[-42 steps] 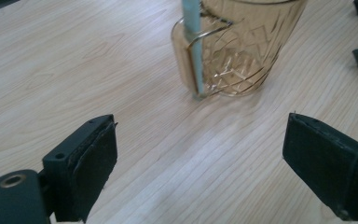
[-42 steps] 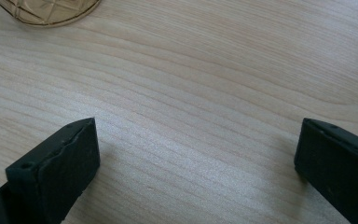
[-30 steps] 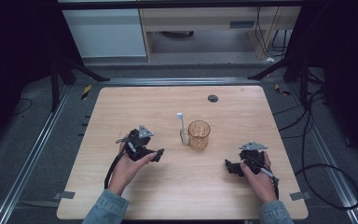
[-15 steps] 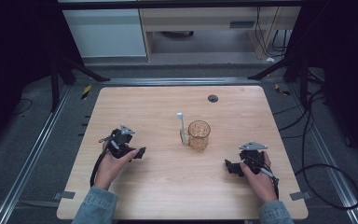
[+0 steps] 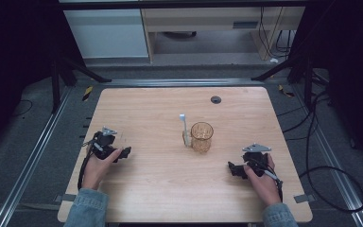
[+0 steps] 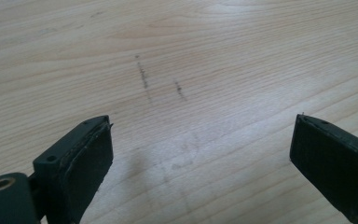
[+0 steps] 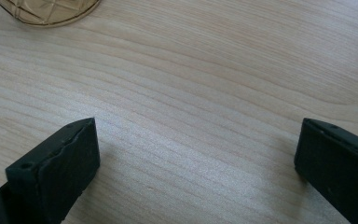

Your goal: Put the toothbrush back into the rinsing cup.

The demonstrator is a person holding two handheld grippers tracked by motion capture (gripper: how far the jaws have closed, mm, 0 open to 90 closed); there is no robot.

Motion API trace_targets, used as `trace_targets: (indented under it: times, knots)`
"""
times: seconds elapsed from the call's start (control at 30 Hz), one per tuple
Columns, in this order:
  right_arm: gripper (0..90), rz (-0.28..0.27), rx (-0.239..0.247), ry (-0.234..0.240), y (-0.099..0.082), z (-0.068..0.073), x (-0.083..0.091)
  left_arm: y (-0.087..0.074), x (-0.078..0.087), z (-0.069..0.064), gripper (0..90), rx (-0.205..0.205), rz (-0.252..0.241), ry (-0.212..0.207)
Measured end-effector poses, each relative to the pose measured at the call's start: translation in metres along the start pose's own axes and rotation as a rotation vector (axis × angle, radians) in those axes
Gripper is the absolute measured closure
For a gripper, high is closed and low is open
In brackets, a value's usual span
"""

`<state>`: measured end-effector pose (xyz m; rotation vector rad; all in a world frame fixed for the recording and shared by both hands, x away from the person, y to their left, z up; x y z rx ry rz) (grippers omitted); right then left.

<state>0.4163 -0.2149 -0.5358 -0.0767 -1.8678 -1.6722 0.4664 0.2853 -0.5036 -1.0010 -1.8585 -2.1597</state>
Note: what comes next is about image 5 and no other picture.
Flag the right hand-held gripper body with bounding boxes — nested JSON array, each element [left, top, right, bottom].
[[241, 143, 273, 178]]

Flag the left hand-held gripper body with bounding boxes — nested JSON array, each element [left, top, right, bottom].
[[91, 126, 119, 161]]

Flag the amber glass mug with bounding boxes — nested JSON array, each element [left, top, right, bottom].
[[182, 121, 215, 154]]

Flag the white toothbrush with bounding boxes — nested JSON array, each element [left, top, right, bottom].
[[179, 113, 192, 148]]

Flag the person's left hand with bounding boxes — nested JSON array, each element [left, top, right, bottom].
[[81, 148, 124, 191]]

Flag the person's right hand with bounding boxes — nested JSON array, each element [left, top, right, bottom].
[[243, 153, 282, 208]]

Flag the yellow black hazard tape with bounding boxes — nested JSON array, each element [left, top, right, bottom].
[[277, 84, 296, 98], [81, 85, 95, 102]]

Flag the grey tape strip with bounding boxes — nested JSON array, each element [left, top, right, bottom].
[[54, 193, 78, 203], [293, 193, 316, 204]]

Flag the black metal stand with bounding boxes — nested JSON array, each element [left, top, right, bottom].
[[49, 55, 113, 114], [251, 51, 316, 111]]

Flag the white cabinet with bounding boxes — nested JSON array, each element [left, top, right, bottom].
[[63, 9, 150, 60]]

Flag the black gripper cable silver plug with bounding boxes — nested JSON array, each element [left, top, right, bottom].
[[251, 158, 285, 203]]

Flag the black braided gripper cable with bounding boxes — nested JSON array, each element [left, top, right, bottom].
[[77, 140, 98, 191]]

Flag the long black floor cable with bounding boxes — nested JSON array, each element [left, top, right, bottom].
[[276, 89, 363, 213]]

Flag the metal floor rail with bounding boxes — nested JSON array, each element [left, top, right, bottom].
[[0, 86, 74, 227], [101, 78, 265, 89], [290, 84, 363, 227]]

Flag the thin black floor cable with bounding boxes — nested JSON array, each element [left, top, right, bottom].
[[11, 98, 34, 118]]

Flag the hanging black desk cables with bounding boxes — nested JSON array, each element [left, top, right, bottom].
[[257, 7, 294, 60]]

